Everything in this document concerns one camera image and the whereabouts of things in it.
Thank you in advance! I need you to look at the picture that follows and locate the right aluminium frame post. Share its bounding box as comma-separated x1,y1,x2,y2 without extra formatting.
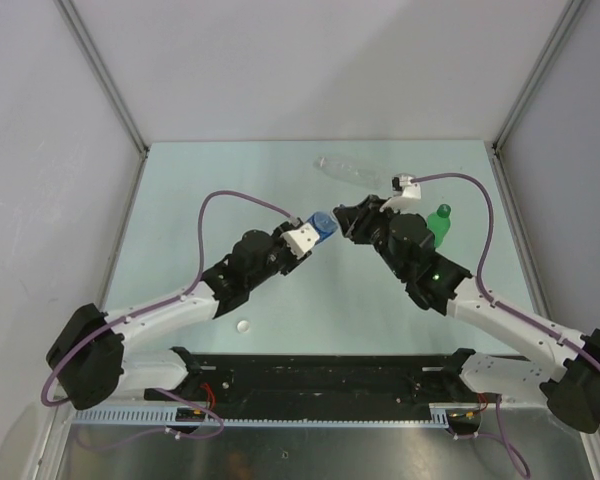
491,0,590,152

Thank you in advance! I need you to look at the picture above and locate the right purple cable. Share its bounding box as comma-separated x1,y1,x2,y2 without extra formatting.
409,172,600,431

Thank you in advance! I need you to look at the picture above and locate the grey slotted cable duct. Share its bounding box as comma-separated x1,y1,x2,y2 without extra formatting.
69,403,451,426

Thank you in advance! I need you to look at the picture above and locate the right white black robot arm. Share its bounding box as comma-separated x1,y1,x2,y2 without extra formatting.
333,195,600,434

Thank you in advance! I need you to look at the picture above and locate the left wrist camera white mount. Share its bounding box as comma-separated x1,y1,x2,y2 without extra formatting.
282,216,321,260

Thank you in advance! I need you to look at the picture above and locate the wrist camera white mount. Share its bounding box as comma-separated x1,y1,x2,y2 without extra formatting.
380,173,422,213
282,216,321,260

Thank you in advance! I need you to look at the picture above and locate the aluminium frame post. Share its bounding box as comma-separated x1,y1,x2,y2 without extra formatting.
491,0,590,152
54,0,149,156

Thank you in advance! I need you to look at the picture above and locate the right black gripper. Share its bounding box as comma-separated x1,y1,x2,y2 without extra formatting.
333,195,409,280

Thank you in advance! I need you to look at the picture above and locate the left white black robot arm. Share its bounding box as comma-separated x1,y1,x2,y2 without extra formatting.
46,222,320,410

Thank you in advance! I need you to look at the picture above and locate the clear bottle with blue label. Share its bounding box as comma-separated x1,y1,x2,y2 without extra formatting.
308,211,339,244

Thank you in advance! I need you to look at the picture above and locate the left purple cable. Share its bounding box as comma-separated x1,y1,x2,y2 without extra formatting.
40,190,301,407

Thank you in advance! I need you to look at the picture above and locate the purple cable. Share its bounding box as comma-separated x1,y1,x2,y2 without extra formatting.
409,172,600,431
40,190,301,407

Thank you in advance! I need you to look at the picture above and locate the green plastic bottle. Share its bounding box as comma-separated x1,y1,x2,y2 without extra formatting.
426,204,451,248

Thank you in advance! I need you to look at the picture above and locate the clear unlabelled plastic bottle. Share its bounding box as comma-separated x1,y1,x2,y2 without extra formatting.
313,154,391,191

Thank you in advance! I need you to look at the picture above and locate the left aluminium frame post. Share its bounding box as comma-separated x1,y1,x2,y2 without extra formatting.
54,0,149,156

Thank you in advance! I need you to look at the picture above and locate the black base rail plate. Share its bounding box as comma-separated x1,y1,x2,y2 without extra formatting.
173,353,494,423

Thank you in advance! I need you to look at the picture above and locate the white bottle cap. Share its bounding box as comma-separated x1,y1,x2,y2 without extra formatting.
310,211,338,232
236,320,250,333

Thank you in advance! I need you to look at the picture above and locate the green bottle cap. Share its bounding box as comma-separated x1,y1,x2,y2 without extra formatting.
438,204,451,217

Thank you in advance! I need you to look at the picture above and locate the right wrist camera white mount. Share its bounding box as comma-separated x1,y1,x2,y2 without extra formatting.
380,173,422,213

